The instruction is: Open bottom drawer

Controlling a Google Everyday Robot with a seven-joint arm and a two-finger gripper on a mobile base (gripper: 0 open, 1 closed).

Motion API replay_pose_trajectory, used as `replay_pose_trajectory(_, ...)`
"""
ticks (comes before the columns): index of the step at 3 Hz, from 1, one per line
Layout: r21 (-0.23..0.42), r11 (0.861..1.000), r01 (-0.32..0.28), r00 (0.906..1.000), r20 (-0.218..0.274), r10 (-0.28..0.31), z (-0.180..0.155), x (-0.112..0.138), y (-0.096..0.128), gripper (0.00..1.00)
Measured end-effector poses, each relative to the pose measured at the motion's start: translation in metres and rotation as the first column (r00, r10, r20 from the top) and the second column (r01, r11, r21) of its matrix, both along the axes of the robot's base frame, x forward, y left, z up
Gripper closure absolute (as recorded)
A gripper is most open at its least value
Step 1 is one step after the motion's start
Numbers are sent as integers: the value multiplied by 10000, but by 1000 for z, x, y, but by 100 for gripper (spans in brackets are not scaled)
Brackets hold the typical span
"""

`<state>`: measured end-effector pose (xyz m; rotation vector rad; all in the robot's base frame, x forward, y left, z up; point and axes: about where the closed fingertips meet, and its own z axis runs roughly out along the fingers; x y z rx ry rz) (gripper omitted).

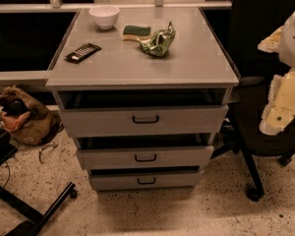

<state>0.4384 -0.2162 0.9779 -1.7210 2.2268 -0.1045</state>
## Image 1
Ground grey bottom drawer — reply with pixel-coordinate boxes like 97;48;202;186
88;166;202;191

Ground grey drawer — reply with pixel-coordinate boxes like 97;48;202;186
88;166;202;191
58;88;228;137
77;134;213;170

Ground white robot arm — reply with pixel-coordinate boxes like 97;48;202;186
258;11;295;136

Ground grey drawer cabinet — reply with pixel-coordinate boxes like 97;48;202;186
44;6;241;193

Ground grey top drawer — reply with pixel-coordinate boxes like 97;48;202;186
58;88;228;137

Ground grey middle drawer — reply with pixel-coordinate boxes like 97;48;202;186
77;134;213;170

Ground crumpled green chip bag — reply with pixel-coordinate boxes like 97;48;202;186
140;23;176;58

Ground green yellow sponge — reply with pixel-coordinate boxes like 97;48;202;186
122;26;150;41

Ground black remote control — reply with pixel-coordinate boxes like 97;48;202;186
66;43;100;63

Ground glasses on floor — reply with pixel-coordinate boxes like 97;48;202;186
38;144;58;164

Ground white bowl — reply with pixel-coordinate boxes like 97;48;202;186
88;5;120;30

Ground brown bag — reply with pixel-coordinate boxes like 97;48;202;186
0;86;62;146

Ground black office chair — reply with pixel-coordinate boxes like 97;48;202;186
213;0;295;202

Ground black stand base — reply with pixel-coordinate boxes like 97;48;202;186
0;127;79;236

